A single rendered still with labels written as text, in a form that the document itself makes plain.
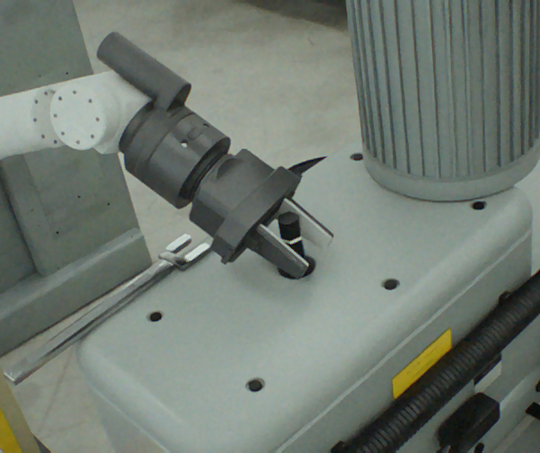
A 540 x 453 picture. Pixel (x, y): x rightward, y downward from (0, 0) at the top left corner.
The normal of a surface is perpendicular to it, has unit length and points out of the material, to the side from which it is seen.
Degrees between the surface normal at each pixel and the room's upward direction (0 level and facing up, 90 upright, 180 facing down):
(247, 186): 30
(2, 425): 90
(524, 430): 90
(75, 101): 71
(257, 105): 0
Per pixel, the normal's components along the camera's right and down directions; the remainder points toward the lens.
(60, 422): -0.16, -0.80
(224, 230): -0.18, 0.00
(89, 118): -0.40, 0.30
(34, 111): 0.89, -0.09
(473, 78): 0.11, 0.58
